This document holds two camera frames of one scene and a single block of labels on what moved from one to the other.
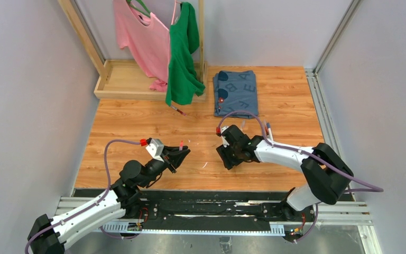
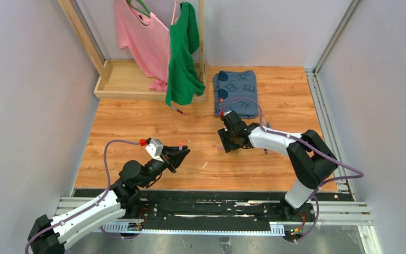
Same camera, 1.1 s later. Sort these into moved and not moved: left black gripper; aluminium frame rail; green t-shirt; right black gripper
Moved: right black gripper
Not moved: left black gripper; aluminium frame rail; green t-shirt
